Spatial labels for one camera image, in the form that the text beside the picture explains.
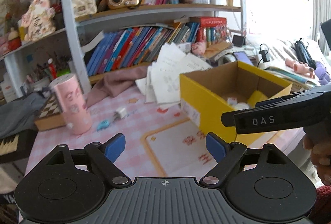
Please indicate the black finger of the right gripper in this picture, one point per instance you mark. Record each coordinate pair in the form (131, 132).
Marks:
(227, 118)

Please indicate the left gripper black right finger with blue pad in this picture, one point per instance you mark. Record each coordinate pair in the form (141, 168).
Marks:
(228, 157)

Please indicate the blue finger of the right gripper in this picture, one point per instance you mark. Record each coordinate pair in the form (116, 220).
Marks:
(274, 101)

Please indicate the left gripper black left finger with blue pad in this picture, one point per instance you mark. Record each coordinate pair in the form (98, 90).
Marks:
(102, 157)

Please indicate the person's right hand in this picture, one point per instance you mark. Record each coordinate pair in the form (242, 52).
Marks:
(320, 157)

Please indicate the yellow cardboard box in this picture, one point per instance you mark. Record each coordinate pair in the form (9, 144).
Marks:
(205, 94)

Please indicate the small white charger plug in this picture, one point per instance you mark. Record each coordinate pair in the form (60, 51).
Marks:
(120, 113)

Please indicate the pink checked tablecloth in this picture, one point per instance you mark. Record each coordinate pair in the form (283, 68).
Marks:
(155, 141)

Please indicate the wooden chess board box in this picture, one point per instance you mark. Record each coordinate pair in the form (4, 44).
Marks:
(50, 116)

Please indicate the pink cloth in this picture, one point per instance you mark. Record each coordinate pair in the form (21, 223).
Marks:
(114, 83)

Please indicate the stack of white papers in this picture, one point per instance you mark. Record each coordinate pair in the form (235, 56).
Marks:
(161, 84)

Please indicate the pink pig plush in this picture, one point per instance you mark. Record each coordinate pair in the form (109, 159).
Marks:
(198, 48)

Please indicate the pink cylindrical humidifier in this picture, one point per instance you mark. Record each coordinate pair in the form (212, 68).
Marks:
(72, 104)

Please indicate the black keyboard piano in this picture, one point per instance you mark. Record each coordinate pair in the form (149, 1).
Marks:
(15, 152)

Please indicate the grey clothing pile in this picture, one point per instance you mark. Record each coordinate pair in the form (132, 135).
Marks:
(19, 115)

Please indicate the pen holder with pens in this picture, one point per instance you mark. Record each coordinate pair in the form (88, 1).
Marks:
(42, 74)

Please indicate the row of colourful books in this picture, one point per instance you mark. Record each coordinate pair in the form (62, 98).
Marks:
(131, 46)

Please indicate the white bookshelf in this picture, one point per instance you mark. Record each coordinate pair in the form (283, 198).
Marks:
(127, 17)

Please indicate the pink lucky cat figure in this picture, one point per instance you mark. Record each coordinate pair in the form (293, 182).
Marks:
(38, 20)

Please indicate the white quilted handbag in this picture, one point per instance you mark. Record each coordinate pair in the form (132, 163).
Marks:
(83, 7)

